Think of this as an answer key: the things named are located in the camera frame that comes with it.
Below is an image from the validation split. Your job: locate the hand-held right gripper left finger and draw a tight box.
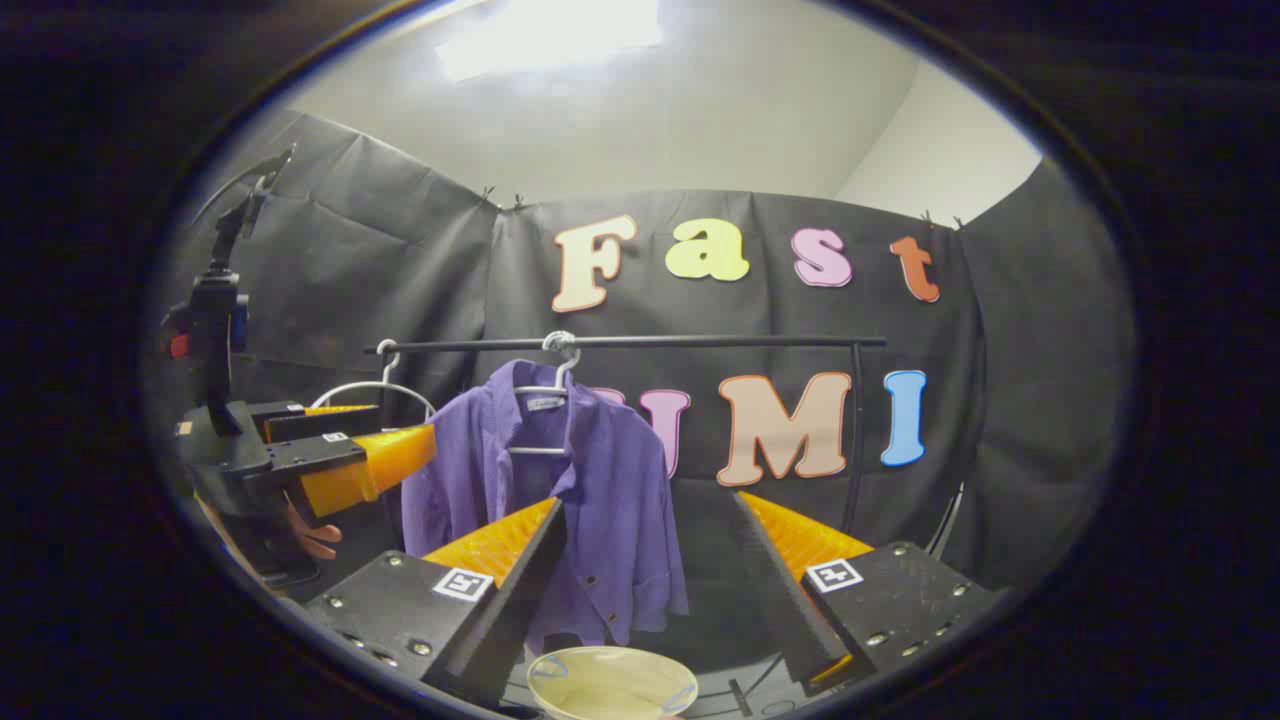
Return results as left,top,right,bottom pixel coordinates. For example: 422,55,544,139
303,497,568,709

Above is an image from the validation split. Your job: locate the beige laundry hamper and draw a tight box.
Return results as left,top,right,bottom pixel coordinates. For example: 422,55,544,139
527,646,699,720

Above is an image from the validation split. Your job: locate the purple ribbed shirt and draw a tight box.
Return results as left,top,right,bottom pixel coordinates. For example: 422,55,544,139
400,360,691,651

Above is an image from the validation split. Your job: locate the white clothes hanger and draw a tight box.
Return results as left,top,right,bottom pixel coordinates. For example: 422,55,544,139
310,338,438,421
508,330,583,457

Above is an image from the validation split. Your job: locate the black clothes rack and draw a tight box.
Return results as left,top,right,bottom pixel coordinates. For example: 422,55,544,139
363,335,966,561

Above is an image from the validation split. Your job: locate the black backdrop cloth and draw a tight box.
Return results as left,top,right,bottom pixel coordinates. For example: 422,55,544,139
150,108,1136,641

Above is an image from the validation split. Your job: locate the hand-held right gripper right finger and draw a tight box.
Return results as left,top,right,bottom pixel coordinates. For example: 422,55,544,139
733,490,1006,698

